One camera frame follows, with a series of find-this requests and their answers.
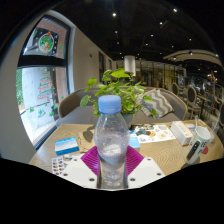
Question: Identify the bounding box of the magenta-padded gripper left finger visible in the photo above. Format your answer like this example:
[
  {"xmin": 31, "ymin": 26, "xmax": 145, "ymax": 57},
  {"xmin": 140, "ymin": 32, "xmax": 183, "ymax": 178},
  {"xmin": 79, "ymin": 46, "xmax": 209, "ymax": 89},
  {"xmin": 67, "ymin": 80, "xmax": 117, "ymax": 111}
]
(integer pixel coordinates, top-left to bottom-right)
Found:
[{"xmin": 60, "ymin": 145, "xmax": 102, "ymax": 190}]

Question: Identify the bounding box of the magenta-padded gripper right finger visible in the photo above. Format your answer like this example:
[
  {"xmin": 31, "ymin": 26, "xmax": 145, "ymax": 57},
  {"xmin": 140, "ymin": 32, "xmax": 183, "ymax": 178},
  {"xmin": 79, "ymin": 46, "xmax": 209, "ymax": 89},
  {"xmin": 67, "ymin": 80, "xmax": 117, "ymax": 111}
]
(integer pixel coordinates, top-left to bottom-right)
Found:
[{"xmin": 123, "ymin": 145, "xmax": 166, "ymax": 190}]

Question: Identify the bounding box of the clear blue-capped water bottle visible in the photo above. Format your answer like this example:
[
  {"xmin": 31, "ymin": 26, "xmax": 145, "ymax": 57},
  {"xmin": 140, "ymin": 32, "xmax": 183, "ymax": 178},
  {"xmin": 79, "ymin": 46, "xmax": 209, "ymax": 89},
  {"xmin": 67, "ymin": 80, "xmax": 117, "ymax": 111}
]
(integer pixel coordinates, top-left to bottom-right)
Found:
[{"xmin": 93, "ymin": 94, "xmax": 131, "ymax": 190}]

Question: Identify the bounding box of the blue tissue pack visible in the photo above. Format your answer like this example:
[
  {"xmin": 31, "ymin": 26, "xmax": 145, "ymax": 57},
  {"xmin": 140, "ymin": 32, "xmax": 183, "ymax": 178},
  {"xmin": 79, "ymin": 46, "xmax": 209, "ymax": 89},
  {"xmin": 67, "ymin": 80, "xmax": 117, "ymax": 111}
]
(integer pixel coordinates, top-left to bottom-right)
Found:
[{"xmin": 54, "ymin": 136, "xmax": 80, "ymax": 156}]

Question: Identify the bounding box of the small blue box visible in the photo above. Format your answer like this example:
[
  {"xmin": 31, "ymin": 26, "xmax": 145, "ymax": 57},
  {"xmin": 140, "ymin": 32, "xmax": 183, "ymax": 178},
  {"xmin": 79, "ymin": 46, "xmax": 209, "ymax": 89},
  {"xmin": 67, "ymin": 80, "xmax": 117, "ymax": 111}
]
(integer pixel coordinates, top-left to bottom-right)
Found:
[{"xmin": 128, "ymin": 135, "xmax": 142, "ymax": 150}]

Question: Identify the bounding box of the printed menu sheet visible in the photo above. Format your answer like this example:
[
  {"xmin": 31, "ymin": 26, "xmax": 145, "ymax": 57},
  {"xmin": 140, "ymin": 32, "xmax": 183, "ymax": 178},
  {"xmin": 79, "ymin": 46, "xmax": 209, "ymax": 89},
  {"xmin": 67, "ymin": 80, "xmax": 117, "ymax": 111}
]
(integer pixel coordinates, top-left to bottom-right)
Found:
[{"xmin": 129, "ymin": 124, "xmax": 177, "ymax": 144}]

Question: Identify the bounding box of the grey curved sofa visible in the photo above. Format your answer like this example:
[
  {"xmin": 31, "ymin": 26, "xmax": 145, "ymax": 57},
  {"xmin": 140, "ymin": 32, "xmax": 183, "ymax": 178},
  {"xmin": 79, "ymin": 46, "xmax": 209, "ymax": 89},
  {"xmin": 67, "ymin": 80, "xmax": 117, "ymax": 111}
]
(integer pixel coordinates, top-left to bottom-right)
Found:
[{"xmin": 55, "ymin": 87, "xmax": 188, "ymax": 128}]

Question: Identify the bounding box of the white printed mug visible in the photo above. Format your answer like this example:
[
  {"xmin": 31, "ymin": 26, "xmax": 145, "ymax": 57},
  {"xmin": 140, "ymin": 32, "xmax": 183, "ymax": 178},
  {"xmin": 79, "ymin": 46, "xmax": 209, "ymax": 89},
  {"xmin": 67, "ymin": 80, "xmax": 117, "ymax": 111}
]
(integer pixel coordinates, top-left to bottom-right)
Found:
[{"xmin": 184, "ymin": 125, "xmax": 213, "ymax": 165}]

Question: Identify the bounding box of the grey zigzag pillow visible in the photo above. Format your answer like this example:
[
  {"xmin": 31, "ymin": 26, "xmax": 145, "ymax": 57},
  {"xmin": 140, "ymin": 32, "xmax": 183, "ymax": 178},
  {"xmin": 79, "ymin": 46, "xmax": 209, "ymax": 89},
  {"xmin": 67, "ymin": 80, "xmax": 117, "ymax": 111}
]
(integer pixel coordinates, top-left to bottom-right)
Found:
[{"xmin": 138, "ymin": 89, "xmax": 175, "ymax": 118}]

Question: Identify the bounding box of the black-framed decorated window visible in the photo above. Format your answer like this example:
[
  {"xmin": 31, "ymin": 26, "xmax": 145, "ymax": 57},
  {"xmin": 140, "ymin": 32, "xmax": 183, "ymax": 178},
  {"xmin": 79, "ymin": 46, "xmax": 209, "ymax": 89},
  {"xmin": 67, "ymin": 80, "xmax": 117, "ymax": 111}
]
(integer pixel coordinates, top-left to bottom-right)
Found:
[{"xmin": 15, "ymin": 14, "xmax": 72, "ymax": 148}]

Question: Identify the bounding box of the group of dining chairs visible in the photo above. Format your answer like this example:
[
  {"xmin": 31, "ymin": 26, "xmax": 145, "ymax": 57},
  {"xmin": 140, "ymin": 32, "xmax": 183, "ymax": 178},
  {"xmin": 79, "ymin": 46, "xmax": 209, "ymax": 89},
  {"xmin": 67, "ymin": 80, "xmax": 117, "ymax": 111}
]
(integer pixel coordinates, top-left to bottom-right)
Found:
[{"xmin": 168, "ymin": 81, "xmax": 224, "ymax": 128}]

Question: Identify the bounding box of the green potted plant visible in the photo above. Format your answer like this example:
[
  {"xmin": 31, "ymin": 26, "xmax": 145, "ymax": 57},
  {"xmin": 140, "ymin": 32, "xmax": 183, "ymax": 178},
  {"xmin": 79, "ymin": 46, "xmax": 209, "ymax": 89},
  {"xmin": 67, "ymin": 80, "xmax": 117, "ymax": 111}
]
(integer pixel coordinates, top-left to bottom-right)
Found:
[{"xmin": 79, "ymin": 68, "xmax": 158, "ymax": 129}]

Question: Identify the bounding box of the white round column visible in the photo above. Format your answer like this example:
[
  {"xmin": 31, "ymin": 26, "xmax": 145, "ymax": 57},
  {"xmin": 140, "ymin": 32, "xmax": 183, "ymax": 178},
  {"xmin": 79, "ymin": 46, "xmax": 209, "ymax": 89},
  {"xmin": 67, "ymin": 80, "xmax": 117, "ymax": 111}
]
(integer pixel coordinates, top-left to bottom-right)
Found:
[{"xmin": 123, "ymin": 55, "xmax": 137, "ymax": 76}]

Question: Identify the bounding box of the group of ceiling lights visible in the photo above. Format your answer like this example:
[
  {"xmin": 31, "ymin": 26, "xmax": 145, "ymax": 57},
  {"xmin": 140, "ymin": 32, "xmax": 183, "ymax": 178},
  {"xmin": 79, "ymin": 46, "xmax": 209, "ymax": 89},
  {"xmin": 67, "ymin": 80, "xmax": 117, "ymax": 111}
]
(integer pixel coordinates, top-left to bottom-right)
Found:
[{"xmin": 109, "ymin": 7, "xmax": 195, "ymax": 57}]

